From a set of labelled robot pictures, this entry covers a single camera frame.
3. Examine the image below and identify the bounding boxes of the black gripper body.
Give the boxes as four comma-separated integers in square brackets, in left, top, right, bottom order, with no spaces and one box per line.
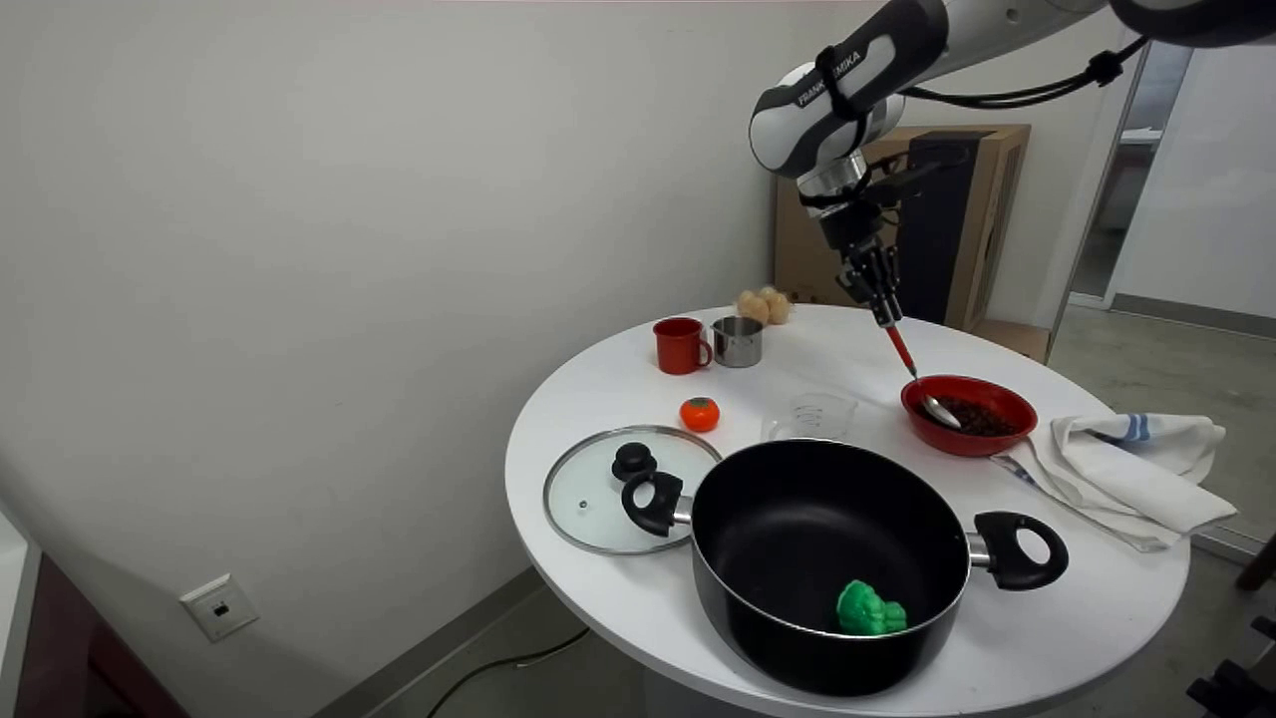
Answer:
[815,183,908,293]

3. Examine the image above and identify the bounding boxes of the red handled metal spoon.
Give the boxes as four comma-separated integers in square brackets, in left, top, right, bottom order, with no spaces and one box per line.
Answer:
[880,320,969,430]

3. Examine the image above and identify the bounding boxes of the orange bowl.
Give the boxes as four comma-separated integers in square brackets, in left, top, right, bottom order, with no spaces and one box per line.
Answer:
[896,370,1039,465]

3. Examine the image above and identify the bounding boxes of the brown cardboard box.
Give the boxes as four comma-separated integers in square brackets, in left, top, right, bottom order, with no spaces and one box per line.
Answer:
[768,119,1031,336]

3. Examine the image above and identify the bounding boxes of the clear glass cup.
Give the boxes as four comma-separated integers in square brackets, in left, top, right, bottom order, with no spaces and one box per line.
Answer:
[767,382,860,447]

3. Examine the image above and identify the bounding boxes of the steel cup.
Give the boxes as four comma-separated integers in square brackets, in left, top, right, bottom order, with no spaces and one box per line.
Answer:
[710,313,768,370]

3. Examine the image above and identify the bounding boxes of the dark coffee beans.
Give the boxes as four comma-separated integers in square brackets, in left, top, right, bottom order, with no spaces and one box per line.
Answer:
[931,390,1019,441]

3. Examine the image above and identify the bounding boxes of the red mug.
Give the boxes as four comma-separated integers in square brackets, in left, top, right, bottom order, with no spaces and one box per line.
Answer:
[650,317,719,381]

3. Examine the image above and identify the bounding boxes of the small red cup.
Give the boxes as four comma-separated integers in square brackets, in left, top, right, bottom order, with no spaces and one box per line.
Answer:
[679,397,727,441]

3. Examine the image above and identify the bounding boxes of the white blue-striped towel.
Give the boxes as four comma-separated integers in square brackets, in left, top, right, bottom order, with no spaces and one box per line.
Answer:
[1002,406,1239,555]

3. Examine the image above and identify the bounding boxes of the green toy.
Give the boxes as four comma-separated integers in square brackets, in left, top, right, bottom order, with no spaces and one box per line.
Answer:
[834,575,913,640]

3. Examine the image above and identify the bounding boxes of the glass pot lid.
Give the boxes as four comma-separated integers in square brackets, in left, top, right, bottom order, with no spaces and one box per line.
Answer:
[537,425,727,559]

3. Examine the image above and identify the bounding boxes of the black tripod stand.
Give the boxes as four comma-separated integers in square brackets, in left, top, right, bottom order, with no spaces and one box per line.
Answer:
[1185,531,1276,718]

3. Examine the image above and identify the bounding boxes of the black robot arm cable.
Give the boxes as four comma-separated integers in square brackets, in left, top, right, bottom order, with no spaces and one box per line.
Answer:
[901,37,1151,112]

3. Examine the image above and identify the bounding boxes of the black two-handled pot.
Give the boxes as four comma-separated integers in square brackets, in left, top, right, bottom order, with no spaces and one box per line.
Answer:
[619,441,1072,699]

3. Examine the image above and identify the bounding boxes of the black floor cable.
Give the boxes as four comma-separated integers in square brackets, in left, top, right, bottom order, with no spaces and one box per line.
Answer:
[424,622,594,718]

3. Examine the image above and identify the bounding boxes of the white wall outlet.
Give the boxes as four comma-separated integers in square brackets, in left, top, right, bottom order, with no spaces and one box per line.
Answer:
[174,570,263,646]

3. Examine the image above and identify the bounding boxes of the white desk with red frame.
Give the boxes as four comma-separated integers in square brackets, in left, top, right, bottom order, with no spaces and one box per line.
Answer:
[0,513,192,718]

